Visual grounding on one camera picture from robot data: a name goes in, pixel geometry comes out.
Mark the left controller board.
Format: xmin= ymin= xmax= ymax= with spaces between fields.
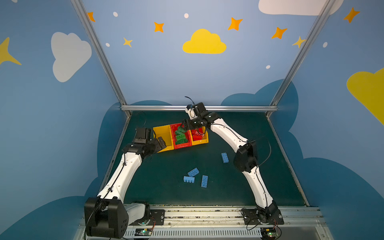
xmin=134 ymin=229 xmax=153 ymax=237

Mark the blue lego brick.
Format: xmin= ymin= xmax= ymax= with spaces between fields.
xmin=201 ymin=175 xmax=209 ymax=188
xmin=188 ymin=168 xmax=200 ymax=177
xmin=221 ymin=153 xmax=229 ymax=164

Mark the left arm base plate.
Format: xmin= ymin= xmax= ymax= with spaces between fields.
xmin=130 ymin=209 xmax=165 ymax=228

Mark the left aluminium frame post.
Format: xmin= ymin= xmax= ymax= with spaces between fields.
xmin=71 ymin=0 xmax=127 ymax=107

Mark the large red lego brick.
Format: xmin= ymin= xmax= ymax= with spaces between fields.
xmin=191 ymin=130 xmax=204 ymax=141

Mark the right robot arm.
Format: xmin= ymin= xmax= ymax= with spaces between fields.
xmin=182 ymin=108 xmax=282 ymax=223

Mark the right aluminium frame post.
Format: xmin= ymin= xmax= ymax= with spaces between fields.
xmin=270 ymin=0 xmax=336 ymax=111

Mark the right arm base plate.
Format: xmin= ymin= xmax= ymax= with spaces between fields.
xmin=241 ymin=208 xmax=285 ymax=225

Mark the aluminium frame post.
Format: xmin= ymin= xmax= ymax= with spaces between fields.
xmin=71 ymin=0 xmax=127 ymax=107
xmin=270 ymin=0 xmax=336 ymax=111

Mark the blue lego on green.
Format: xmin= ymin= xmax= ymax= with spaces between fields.
xmin=183 ymin=176 xmax=195 ymax=184

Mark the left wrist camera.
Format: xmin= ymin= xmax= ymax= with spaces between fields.
xmin=134 ymin=128 xmax=152 ymax=145

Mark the yellow bin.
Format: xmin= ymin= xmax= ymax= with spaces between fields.
xmin=153 ymin=125 xmax=175 ymax=153
xmin=189 ymin=127 xmax=209 ymax=146

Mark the red bin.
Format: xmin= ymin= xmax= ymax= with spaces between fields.
xmin=170 ymin=123 xmax=192 ymax=150

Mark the right controller board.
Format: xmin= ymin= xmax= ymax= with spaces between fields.
xmin=261 ymin=228 xmax=279 ymax=240

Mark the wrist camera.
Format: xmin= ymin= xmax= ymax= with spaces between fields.
xmin=185 ymin=102 xmax=207 ymax=120
xmin=134 ymin=128 xmax=152 ymax=145

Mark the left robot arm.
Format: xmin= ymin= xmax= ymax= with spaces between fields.
xmin=84 ymin=137 xmax=166 ymax=239

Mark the horizontal aluminium frame bar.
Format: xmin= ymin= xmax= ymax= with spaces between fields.
xmin=120 ymin=104 xmax=278 ymax=113

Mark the controller board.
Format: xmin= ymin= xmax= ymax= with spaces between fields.
xmin=261 ymin=228 xmax=279 ymax=240
xmin=134 ymin=229 xmax=153 ymax=237

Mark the dark green lego brick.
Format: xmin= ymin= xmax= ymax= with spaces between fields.
xmin=175 ymin=126 xmax=187 ymax=136

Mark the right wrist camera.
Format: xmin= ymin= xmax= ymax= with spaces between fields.
xmin=185 ymin=102 xmax=207 ymax=120

